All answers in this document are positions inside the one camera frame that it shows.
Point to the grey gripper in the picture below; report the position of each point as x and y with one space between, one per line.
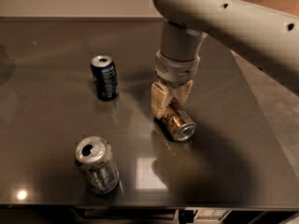
176 71

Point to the orange soda can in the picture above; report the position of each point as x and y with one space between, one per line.
177 121

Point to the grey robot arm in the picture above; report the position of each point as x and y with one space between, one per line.
267 38

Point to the blue soda can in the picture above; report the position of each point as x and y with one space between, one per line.
105 77

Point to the silver soda can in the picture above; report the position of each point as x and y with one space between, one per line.
95 160

